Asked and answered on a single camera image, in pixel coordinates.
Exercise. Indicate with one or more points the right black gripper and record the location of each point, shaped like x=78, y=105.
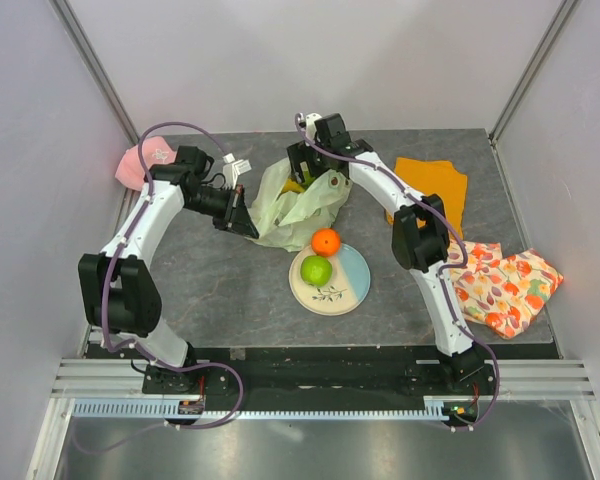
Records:
x=301, y=152

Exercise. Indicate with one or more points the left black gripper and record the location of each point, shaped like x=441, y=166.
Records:
x=235, y=216

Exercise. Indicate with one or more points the light green plastic bag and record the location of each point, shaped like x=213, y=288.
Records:
x=287, y=219

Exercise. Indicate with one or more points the fake orange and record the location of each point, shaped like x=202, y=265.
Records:
x=325, y=242

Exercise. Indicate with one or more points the green fake apple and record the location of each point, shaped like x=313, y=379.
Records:
x=316, y=271

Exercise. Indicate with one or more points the yellow fake banana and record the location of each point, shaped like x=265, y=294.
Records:
x=292, y=186

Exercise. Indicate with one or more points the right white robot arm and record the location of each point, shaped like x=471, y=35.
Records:
x=421, y=232

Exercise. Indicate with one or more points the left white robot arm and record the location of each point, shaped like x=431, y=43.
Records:
x=119, y=294

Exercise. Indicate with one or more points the orange folded cloth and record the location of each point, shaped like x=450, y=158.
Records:
x=438, y=177

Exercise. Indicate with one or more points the cream and blue plate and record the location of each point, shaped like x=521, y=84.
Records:
x=346, y=288

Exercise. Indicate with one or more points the floral patterned cloth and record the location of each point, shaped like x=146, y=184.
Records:
x=505, y=294

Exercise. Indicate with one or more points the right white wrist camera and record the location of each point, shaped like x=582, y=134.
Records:
x=307, y=124

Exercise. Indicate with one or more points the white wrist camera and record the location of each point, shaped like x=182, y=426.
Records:
x=307, y=124
x=233, y=168

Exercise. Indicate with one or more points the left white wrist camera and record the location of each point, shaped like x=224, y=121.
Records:
x=233, y=168

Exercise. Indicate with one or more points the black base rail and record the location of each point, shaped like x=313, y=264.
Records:
x=406, y=370

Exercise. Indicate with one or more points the white slotted cable duct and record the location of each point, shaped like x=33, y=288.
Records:
x=177, y=409

